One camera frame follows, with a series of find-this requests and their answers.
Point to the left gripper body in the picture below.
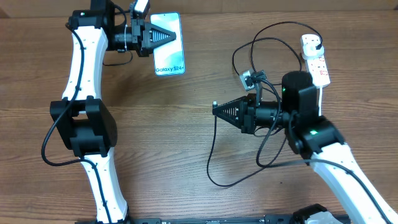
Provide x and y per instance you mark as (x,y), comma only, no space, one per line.
(137,37)

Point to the white power strip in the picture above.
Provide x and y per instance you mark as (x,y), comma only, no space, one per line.
(316,67)

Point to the white charger plug adapter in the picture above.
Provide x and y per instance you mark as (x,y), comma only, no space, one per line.
(310,51)

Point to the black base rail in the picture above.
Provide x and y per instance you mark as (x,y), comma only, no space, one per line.
(311,214)

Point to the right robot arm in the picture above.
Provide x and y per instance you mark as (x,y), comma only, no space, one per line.
(310,135)

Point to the Samsung Galaxy smartphone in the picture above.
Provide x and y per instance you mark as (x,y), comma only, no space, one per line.
(169,58)

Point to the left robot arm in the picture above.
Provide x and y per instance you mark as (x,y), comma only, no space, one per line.
(84,123)

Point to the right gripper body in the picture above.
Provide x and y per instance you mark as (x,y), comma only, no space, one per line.
(248,126)

